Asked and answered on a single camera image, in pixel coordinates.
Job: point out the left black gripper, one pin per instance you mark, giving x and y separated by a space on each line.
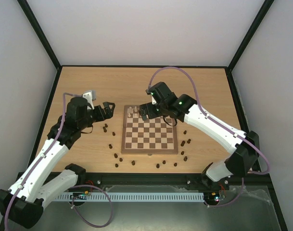
109 114

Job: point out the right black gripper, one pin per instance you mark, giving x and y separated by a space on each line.
146 111

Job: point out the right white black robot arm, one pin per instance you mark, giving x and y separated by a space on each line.
239 144

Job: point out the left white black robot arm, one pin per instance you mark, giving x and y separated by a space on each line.
25 201

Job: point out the wooden chess board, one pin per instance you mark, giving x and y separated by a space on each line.
152 136

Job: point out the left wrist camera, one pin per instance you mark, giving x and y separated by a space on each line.
90 96

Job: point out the white slotted cable duct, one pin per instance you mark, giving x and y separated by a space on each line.
134 197

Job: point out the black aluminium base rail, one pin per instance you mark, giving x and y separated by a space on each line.
188 181

